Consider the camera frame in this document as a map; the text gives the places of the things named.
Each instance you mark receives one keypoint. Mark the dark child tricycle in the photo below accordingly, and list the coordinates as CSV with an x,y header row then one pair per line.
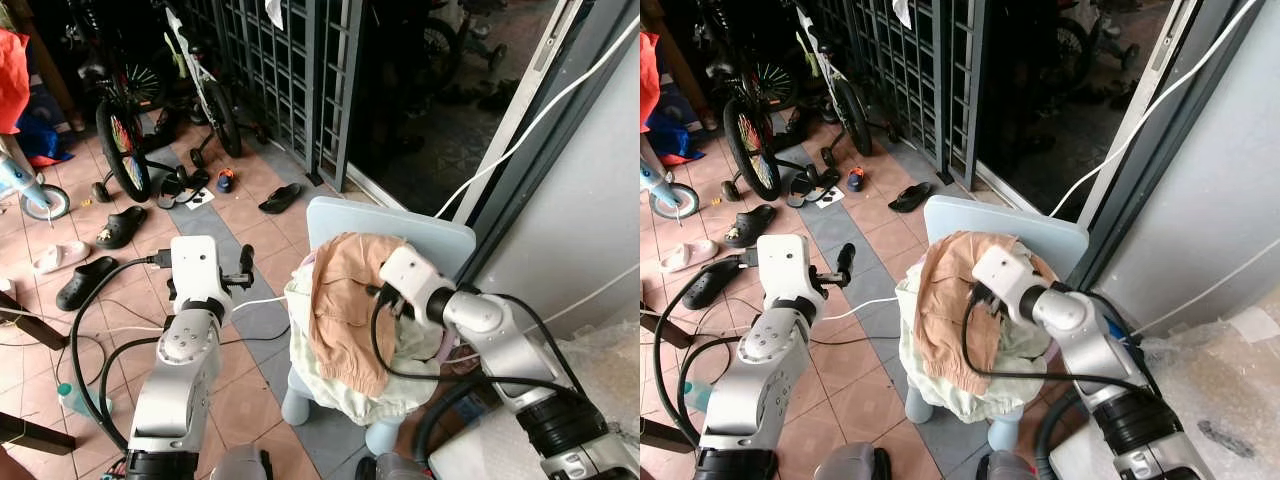
x,y
1073,42
440,45

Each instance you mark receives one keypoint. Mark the plain black clog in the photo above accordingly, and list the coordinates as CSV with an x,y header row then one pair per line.
x,y
715,290
85,283

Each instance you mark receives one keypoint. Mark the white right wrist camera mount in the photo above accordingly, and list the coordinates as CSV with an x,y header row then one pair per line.
x,y
415,272
1010,270

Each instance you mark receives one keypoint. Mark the black bicycle coloured spokes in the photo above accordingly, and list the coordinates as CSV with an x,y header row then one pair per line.
x,y
123,148
752,150

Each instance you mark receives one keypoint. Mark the black metal grille gate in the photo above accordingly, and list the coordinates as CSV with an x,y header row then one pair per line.
x,y
950,100
320,100

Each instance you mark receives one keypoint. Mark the red cloth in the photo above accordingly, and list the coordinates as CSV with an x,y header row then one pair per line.
x,y
12,80
648,80

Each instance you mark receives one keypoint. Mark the grey robot left leg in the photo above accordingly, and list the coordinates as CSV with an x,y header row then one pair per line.
x,y
850,465
240,465

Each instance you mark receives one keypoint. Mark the grey robot leg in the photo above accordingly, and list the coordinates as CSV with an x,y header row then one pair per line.
x,y
1010,468
240,465
850,465
395,468

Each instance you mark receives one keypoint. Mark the peach cloth garment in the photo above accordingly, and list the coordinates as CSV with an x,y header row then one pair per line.
x,y
950,310
345,310

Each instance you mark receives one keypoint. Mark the clear bubble wrap sheet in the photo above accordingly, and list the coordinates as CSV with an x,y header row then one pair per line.
x,y
610,370
1220,380

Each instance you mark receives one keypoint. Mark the pale green cloth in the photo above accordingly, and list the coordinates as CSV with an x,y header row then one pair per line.
x,y
940,395
320,385

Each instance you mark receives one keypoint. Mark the black clog with charms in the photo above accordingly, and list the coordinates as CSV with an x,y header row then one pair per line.
x,y
122,228
750,227

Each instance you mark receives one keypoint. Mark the grey sliding door frame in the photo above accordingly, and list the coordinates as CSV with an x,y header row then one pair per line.
x,y
1135,190
515,190

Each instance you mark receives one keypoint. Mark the flat black slipper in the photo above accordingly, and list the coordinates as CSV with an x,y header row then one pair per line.
x,y
280,198
910,198

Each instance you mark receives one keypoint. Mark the black sandal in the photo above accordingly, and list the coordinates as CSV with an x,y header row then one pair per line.
x,y
827,181
168,192
196,181
800,192

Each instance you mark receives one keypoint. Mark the small blue child shoe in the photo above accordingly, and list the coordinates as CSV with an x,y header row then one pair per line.
x,y
225,181
856,180

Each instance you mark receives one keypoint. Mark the light blue child chair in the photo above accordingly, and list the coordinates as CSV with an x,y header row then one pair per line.
x,y
1010,222
400,222

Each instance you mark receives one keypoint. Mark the blue bag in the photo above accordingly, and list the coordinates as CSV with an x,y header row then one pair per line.
x,y
670,140
40,140

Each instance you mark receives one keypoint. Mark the white cloth scrap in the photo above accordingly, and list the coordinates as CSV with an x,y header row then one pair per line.
x,y
275,12
902,12

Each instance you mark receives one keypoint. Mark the white black bicycle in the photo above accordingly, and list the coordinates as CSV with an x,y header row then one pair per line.
x,y
222,120
853,120

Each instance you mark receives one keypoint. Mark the clear bottle green cap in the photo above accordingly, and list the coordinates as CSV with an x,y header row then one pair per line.
x,y
697,398
80,400

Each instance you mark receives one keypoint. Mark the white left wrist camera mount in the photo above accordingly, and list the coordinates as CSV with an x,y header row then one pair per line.
x,y
790,262
200,265

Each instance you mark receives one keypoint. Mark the dark wooden furniture leg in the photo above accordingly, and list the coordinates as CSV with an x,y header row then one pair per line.
x,y
35,330
665,435
40,432
660,332

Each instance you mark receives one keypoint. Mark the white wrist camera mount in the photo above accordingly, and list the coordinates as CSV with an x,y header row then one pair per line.
x,y
200,265
1010,270
790,262
415,272

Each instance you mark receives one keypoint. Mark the white slipper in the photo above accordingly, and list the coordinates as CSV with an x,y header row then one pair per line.
x,y
60,257
688,256

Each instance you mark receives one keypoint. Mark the light blue child scooter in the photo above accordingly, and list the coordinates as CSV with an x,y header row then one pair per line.
x,y
675,200
45,202

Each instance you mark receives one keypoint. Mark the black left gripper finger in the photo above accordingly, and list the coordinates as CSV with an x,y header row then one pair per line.
x,y
847,258
247,259

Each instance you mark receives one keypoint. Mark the grey robot right leg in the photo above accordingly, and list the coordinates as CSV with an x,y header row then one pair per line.
x,y
395,468
1010,468

